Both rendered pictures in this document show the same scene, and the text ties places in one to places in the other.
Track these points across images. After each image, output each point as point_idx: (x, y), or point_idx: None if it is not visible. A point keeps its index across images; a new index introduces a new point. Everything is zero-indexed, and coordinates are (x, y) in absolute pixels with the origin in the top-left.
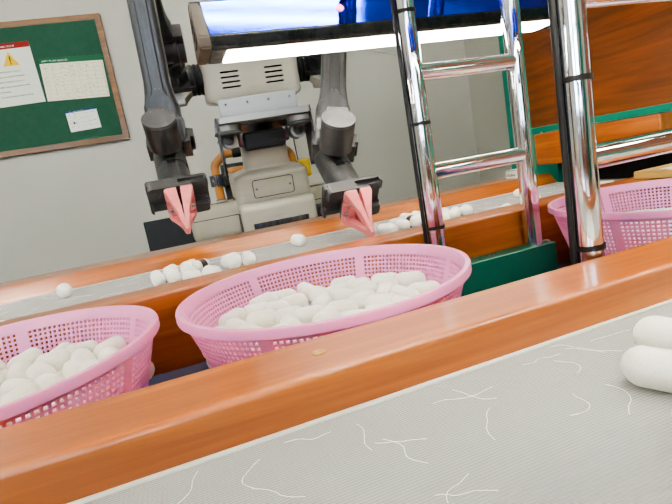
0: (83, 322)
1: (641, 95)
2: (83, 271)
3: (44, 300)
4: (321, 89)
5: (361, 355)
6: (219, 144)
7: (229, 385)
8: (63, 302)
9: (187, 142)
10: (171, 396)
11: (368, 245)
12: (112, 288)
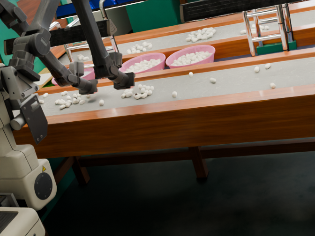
0: (175, 67)
1: None
2: (164, 102)
3: (181, 97)
4: (59, 61)
5: (157, 49)
6: (36, 114)
7: (168, 48)
8: (176, 92)
9: None
10: (173, 48)
11: None
12: (161, 96)
